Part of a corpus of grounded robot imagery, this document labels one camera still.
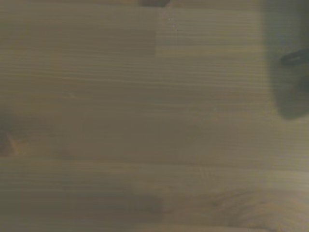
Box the dark green round plate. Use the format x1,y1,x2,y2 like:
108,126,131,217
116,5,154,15
262,0,309,120

